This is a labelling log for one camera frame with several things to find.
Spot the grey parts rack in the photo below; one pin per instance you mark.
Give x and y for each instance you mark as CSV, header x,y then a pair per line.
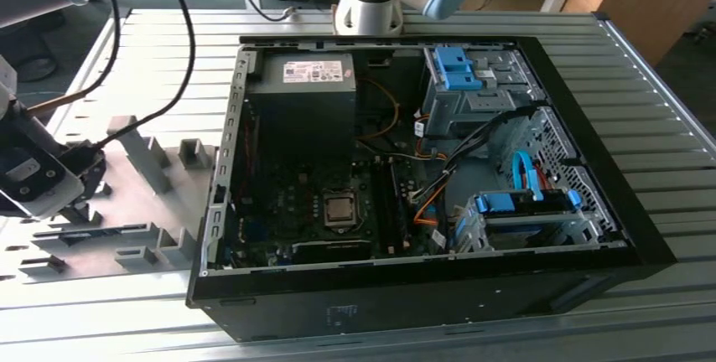
x,y
139,211

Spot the green motherboard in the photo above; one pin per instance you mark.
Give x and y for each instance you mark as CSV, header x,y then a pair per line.
x,y
284,207

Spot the grey power supply unit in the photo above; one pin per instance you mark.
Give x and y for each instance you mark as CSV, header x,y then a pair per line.
x,y
302,110

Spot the silver CPU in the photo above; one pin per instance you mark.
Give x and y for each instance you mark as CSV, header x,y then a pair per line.
x,y
340,210

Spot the black graphics card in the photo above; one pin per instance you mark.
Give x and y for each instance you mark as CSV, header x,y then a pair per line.
x,y
330,251

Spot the black PC case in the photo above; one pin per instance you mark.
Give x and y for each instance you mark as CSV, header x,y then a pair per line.
x,y
391,303

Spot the blue plastic drive carrier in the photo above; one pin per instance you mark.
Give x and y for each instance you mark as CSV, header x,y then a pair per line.
x,y
470,80
452,60

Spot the grey metal drive cage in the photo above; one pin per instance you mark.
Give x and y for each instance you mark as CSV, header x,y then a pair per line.
x,y
481,106

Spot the hard disk in blue carrier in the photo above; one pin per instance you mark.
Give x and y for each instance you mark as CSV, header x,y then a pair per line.
x,y
494,204

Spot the perforated metal disk bay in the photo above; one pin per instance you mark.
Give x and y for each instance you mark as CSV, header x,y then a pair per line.
x,y
565,169

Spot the wooden cabinet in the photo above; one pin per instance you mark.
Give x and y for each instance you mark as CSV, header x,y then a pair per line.
x,y
654,1

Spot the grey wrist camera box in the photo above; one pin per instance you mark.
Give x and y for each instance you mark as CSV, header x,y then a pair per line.
x,y
61,194

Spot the CPU socket metal frame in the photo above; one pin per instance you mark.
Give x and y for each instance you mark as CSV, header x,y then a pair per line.
x,y
342,227

